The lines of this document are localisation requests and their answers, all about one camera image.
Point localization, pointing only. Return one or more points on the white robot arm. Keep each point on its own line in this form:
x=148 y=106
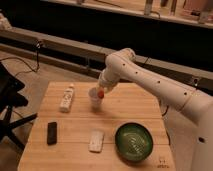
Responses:
x=194 y=104

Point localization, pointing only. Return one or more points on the black office chair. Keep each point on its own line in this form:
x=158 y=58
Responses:
x=10 y=98

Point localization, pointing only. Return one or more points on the red pepper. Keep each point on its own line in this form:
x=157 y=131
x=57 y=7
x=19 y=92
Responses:
x=101 y=94

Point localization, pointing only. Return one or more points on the white plastic bottle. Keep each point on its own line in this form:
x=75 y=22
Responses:
x=67 y=98

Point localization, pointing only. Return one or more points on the black rectangular block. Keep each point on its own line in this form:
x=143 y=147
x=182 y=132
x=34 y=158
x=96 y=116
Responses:
x=52 y=133

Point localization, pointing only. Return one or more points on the white sponge block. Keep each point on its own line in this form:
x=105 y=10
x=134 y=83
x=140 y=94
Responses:
x=96 y=141

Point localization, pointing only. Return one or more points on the green bowl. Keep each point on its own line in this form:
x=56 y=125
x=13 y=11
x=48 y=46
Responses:
x=133 y=142

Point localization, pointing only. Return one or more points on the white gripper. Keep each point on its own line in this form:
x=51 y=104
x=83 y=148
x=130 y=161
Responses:
x=107 y=81

